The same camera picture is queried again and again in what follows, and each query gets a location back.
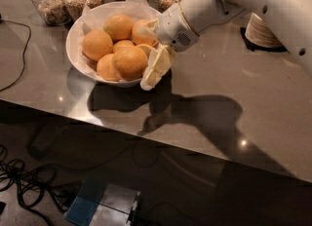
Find black cable on table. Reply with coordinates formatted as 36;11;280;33
0;19;32;93

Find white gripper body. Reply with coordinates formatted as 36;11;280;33
156;3;199;52

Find blue and grey box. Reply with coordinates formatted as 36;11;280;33
64;179;140;226

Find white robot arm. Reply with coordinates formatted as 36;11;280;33
140;0;312;91

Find hidden middle orange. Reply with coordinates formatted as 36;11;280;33
113;40;135;53

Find black tray under plates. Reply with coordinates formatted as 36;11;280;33
240;27;287;53

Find white ceramic bowl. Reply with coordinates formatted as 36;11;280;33
65;1;164;88

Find white paper bowl liner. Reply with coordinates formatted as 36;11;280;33
76;0;164;82

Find stack of paper plates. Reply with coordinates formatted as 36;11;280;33
245;13;282;49

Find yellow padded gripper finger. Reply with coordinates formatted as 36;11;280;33
137;19;157;38
140;46;176;91

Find black floor cables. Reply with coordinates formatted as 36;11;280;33
0;143;82;226

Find left glass granola jar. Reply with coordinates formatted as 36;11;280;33
31;0;71;26

